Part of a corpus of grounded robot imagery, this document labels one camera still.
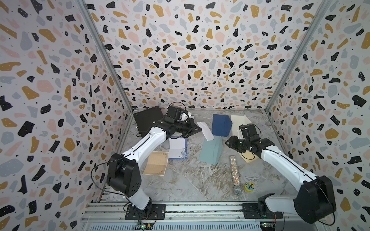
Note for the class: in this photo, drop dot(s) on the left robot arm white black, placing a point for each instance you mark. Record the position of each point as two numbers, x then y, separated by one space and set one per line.
124 169

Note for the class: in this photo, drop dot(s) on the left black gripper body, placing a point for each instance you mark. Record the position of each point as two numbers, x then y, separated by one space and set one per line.
186 128

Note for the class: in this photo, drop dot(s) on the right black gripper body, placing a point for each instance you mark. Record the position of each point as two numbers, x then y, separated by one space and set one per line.
239 145

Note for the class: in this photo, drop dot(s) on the beige letter paper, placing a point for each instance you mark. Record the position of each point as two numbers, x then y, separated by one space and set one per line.
156 164

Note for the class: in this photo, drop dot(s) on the dark blue envelope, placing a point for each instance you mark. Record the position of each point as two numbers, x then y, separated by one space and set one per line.
221 125

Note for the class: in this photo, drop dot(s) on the glitter tube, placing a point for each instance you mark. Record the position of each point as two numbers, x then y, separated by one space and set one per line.
235 176

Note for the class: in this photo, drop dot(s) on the small circuit board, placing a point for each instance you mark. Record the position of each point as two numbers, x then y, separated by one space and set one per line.
144 226

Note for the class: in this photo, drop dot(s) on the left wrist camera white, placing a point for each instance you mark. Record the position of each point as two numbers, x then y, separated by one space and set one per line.
185 116

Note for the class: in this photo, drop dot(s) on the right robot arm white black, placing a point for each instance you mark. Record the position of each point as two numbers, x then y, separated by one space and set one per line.
315 198

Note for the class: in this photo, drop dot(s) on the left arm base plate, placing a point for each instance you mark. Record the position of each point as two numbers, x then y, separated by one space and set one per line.
152 212

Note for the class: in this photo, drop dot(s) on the light blue envelope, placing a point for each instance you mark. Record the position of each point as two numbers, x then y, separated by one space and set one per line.
211 151

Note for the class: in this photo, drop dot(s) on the cream white envelope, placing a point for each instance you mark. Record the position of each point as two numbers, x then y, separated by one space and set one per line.
237 121

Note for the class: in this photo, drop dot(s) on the white blue-bordered letter paper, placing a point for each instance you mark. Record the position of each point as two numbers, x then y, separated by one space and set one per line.
178 149

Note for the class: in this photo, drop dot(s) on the white green-bordered letter paper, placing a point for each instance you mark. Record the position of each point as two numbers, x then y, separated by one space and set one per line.
206 131

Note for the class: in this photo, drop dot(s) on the black box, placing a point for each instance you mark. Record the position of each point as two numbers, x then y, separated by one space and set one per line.
146 119

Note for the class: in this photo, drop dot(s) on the yellow envelope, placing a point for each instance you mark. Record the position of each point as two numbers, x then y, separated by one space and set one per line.
248 157

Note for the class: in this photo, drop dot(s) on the aluminium rail frame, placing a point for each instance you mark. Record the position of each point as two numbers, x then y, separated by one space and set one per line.
192 216

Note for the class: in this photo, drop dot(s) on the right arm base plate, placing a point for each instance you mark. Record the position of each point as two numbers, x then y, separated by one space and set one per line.
259 210

